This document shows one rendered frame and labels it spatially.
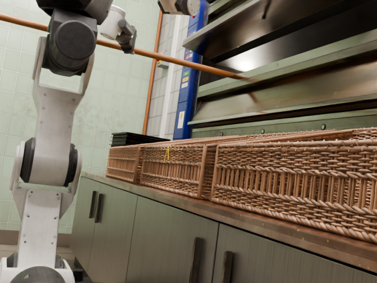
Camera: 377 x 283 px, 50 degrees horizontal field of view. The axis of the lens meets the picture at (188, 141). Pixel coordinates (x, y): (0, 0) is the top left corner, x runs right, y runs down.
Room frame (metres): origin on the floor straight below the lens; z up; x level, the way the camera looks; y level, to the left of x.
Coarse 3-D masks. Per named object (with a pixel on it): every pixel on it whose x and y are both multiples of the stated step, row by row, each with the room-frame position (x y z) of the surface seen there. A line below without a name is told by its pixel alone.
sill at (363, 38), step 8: (368, 32) 1.26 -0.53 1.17; (376, 32) 1.23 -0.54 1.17; (344, 40) 1.35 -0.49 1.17; (352, 40) 1.32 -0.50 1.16; (360, 40) 1.29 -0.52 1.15; (368, 40) 1.26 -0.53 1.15; (320, 48) 1.46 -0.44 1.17; (328, 48) 1.42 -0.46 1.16; (336, 48) 1.39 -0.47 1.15; (344, 48) 1.35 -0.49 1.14; (296, 56) 1.58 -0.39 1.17; (304, 56) 1.54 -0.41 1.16; (312, 56) 1.50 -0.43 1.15; (320, 56) 1.46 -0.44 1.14; (272, 64) 1.73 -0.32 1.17; (280, 64) 1.68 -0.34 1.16; (288, 64) 1.63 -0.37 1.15; (248, 72) 1.91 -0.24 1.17; (256, 72) 1.84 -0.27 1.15; (264, 72) 1.78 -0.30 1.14; (224, 80) 2.11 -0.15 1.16; (232, 80) 2.04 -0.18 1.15; (200, 88) 2.38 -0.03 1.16; (208, 88) 2.28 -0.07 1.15
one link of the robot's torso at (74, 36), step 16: (64, 16) 1.16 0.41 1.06; (80, 16) 1.20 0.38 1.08; (48, 32) 1.32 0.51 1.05; (64, 32) 1.09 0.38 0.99; (80, 32) 1.11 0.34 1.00; (96, 32) 1.17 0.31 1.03; (64, 48) 1.09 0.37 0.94; (80, 48) 1.11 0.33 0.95; (64, 64) 1.18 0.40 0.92; (80, 64) 1.19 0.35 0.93
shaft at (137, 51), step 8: (0, 16) 1.62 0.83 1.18; (8, 16) 1.63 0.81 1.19; (24, 24) 1.66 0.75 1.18; (32, 24) 1.67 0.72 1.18; (40, 24) 1.68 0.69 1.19; (96, 40) 1.78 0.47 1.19; (104, 40) 1.80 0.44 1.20; (120, 48) 1.83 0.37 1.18; (136, 48) 1.87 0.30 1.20; (152, 56) 1.90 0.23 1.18; (160, 56) 1.91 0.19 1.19; (168, 56) 1.94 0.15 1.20; (176, 64) 1.97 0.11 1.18; (184, 64) 1.97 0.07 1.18; (192, 64) 1.99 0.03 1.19; (200, 64) 2.02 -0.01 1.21; (216, 72) 2.05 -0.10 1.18; (224, 72) 2.07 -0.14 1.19; (232, 72) 2.09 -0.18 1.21
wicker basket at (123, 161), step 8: (224, 136) 1.96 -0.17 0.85; (232, 136) 1.83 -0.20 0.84; (144, 144) 2.23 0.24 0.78; (152, 144) 2.25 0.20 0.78; (160, 144) 1.70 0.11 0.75; (112, 152) 2.09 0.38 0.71; (120, 152) 1.93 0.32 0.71; (128, 152) 1.80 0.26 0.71; (136, 152) 1.68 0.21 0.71; (112, 160) 2.08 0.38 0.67; (120, 160) 1.93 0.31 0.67; (128, 160) 1.78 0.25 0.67; (136, 160) 1.66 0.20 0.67; (112, 168) 2.04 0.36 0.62; (120, 168) 1.91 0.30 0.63; (128, 168) 1.77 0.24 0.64; (136, 168) 1.66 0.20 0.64; (112, 176) 2.01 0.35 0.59; (120, 176) 1.87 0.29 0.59; (128, 176) 1.74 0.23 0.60; (136, 176) 1.67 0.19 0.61
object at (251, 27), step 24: (264, 0) 1.59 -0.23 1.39; (288, 0) 1.54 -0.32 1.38; (312, 0) 1.50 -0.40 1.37; (336, 0) 1.45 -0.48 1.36; (216, 24) 1.95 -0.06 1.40; (240, 24) 1.86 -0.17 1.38; (264, 24) 1.79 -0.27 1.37; (288, 24) 1.73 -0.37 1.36; (192, 48) 2.32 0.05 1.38; (216, 48) 2.22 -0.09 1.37
